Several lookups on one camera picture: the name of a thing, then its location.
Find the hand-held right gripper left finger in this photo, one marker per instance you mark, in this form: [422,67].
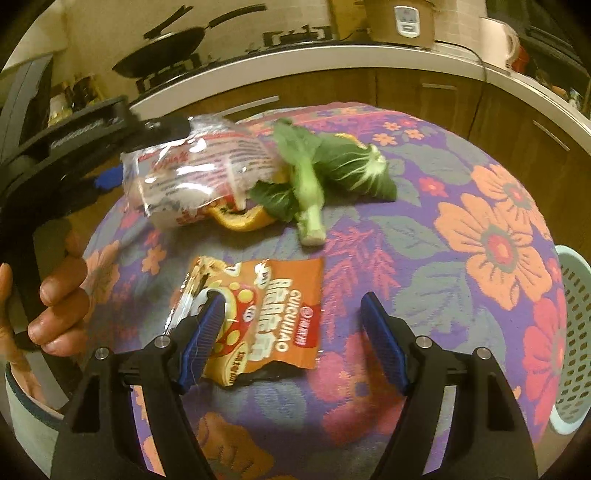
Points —
[208,330]

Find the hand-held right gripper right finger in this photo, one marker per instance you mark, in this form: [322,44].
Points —
[383,341]

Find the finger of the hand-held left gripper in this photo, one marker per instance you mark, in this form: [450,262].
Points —
[166,128]
[110,179]

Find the clear plastic packet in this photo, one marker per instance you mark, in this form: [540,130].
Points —
[207,161]

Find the orange snack packet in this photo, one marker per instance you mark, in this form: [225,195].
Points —
[277,314]

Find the round rice cracker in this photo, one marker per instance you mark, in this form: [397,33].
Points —
[240,221]

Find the light blue plastic basket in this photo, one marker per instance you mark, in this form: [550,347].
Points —
[575,346]

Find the person's left forearm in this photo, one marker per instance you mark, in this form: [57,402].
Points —
[23,429]

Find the person's left hand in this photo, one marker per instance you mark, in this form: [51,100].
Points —
[62,300]

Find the black frying pan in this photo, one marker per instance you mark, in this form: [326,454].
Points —
[161,57]

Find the dark condiment jar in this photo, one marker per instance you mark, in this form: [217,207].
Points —
[85,90]

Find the black gas stove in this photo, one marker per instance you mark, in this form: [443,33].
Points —
[277,53]

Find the floral tablecloth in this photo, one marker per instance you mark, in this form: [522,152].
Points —
[461,230]

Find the bok choy leaf with stalk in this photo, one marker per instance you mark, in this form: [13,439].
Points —
[307,184]

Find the wooden cutting board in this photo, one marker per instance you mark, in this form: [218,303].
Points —
[346,18]

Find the brown rice cooker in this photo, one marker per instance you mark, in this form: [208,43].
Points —
[383,27]

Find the white kitchen countertop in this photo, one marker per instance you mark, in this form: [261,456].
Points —
[415,57]

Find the red plastic bag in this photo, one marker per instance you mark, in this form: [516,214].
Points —
[521,60]

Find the cream electric kettle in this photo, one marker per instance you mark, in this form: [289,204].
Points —
[496,44]

